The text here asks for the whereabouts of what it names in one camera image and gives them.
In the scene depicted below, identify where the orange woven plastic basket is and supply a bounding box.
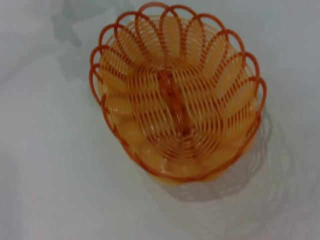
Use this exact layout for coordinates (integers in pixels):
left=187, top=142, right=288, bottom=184
left=89, top=1, right=268, bottom=187

